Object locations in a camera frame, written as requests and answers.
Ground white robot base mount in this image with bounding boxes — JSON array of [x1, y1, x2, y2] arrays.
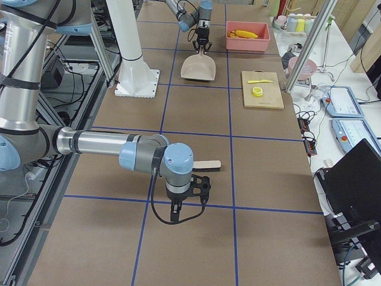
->
[[107, 0, 160, 98]]

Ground yellow plastic knife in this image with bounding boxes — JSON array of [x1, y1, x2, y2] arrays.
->
[[247, 79, 273, 84]]

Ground beige plastic dustpan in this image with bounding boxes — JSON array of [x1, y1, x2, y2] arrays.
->
[[180, 47, 216, 81]]

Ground teach pendant lower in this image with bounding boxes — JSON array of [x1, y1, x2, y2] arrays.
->
[[331, 118, 380, 154]]

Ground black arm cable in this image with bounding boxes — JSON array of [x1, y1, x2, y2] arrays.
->
[[149, 168, 208, 225], [176, 0, 199, 42]]

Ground black power strip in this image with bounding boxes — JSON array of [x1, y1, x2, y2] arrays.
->
[[297, 118, 317, 157]]

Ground teach pendant upper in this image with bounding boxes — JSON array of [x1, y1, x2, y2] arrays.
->
[[321, 86, 364, 118]]

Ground toy ginger root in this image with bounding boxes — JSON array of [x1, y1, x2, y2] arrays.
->
[[227, 30, 237, 38]]

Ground pink bowl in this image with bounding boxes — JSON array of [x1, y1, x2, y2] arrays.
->
[[288, 57, 317, 80]]

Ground toy yellow corn cob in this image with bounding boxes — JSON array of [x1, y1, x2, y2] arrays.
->
[[232, 30, 258, 39]]

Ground black monitor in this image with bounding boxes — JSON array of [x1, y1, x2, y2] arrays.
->
[[316, 139, 380, 271]]

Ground beige hand brush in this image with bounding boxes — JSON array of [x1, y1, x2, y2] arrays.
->
[[193, 160, 221, 172]]

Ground yellow lemon slice toy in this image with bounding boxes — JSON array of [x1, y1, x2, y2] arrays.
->
[[251, 86, 263, 97]]

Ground teach pendant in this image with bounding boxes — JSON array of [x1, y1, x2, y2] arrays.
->
[[321, 86, 364, 118], [331, 118, 380, 154]]

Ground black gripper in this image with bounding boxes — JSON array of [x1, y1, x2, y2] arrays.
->
[[166, 174, 211, 223], [192, 27, 212, 53]]

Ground pink plastic bin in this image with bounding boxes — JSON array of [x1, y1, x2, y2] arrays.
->
[[226, 21, 270, 52]]

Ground wooden cutting board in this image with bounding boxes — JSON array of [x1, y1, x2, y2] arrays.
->
[[241, 71, 285, 110]]

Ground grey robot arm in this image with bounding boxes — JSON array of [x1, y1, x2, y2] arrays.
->
[[164, 1, 213, 54], [1, 1, 211, 225]]

